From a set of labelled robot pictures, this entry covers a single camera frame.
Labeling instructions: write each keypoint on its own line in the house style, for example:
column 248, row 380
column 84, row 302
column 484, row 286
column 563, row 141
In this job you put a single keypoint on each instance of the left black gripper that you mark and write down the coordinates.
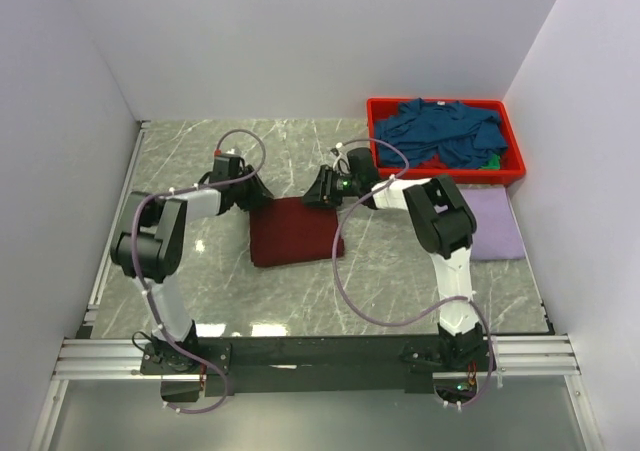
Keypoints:
column 259, row 193

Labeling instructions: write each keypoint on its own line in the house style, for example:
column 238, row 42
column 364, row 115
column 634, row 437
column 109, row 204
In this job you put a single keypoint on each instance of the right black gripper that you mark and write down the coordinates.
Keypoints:
column 323, row 192

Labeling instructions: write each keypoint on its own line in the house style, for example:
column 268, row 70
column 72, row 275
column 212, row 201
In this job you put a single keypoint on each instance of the dark red t-shirt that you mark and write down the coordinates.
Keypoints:
column 287, row 232

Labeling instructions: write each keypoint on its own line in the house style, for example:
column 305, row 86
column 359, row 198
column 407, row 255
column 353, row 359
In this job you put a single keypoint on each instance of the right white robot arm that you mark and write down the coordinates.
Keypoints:
column 444, row 226

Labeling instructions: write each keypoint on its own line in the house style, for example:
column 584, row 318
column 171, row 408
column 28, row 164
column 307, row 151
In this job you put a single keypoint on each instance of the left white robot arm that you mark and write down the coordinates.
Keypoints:
column 148, row 246

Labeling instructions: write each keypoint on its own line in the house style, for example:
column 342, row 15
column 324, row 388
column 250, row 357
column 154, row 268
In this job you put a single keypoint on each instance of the blue t-shirt in bin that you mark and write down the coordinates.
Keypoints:
column 460, row 136

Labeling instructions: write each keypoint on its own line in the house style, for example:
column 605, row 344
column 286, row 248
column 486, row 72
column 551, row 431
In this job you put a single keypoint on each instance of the green garment in bin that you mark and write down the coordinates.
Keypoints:
column 493, row 163

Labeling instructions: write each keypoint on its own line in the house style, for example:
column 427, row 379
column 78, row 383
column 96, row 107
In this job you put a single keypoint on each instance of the folded lavender t-shirt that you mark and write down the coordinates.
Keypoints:
column 497, row 236

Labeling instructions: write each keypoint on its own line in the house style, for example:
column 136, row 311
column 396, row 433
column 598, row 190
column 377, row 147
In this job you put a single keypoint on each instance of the black base beam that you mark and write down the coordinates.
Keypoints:
column 312, row 364

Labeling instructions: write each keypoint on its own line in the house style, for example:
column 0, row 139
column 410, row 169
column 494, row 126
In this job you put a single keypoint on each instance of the aluminium frame rail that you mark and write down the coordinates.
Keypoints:
column 118, row 359

